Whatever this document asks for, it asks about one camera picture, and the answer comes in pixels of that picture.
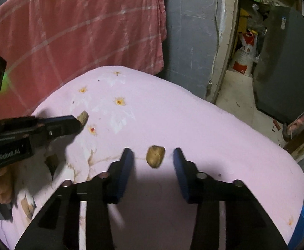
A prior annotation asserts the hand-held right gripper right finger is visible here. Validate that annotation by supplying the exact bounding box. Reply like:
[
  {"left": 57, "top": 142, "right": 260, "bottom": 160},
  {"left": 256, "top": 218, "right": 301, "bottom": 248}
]
[{"left": 173, "top": 147, "right": 289, "bottom": 250}]

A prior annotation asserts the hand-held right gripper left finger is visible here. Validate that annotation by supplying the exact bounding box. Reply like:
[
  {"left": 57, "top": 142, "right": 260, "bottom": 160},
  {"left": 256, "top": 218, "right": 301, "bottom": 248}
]
[{"left": 15, "top": 147, "right": 135, "bottom": 250}]

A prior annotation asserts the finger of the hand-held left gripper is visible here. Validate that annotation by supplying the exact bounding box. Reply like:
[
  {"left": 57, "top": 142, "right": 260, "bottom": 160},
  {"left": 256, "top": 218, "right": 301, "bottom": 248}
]
[
  {"left": 30, "top": 120, "right": 83, "bottom": 151},
  {"left": 36, "top": 115, "right": 77, "bottom": 124}
]

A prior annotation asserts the brown nutshell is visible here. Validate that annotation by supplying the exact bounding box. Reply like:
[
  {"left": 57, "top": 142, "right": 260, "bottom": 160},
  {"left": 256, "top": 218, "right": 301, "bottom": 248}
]
[
  {"left": 75, "top": 111, "right": 89, "bottom": 131},
  {"left": 146, "top": 145, "right": 166, "bottom": 169}
]

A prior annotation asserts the pink floral bed sheet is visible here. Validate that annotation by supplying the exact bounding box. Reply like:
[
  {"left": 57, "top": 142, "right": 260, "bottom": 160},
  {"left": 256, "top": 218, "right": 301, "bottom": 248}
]
[{"left": 0, "top": 66, "right": 304, "bottom": 250}]

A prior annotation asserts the red checked towel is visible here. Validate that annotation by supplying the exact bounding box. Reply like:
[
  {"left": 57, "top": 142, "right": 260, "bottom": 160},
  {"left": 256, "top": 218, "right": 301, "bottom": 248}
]
[{"left": 0, "top": 0, "right": 167, "bottom": 120}]

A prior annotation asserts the blue plastic object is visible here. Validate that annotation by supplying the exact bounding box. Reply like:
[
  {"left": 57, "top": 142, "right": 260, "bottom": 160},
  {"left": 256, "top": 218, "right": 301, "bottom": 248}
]
[{"left": 287, "top": 206, "right": 304, "bottom": 250}]

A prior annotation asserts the white red sack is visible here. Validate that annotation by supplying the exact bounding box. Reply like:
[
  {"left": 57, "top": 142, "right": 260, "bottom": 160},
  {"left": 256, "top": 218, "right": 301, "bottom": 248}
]
[{"left": 231, "top": 31, "right": 258, "bottom": 75}]

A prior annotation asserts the dark grey cabinet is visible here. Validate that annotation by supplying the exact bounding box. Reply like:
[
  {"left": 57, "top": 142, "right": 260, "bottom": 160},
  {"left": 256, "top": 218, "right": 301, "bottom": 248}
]
[{"left": 252, "top": 6, "right": 304, "bottom": 124}]

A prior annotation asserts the yellow bag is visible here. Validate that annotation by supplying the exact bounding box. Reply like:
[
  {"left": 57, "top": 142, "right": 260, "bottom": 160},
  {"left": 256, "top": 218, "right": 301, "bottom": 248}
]
[{"left": 239, "top": 8, "right": 250, "bottom": 32}]

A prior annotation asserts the white door frame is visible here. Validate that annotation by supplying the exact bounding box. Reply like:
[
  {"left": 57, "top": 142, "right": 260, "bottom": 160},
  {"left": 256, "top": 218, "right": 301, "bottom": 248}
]
[{"left": 207, "top": 0, "right": 239, "bottom": 103}]

